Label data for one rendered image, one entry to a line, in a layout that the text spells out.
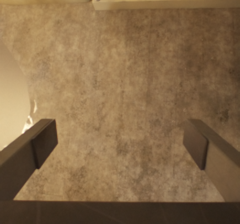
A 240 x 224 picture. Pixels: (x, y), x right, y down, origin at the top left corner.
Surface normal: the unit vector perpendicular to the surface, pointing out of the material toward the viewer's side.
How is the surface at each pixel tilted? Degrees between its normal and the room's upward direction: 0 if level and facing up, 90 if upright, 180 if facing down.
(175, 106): 0
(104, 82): 0
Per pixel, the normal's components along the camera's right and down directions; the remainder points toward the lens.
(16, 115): -0.13, -0.13
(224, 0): -0.07, 0.99
